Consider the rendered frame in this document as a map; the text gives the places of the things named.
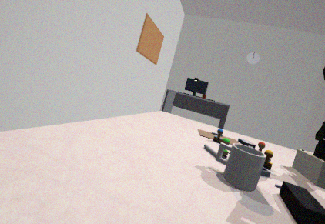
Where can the grey mug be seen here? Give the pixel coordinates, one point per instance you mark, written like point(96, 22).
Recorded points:
point(243, 167)

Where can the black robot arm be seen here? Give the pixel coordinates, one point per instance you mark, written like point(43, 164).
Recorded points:
point(320, 147)

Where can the red-handled rubber stamp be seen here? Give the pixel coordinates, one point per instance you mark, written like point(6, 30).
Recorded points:
point(261, 145)

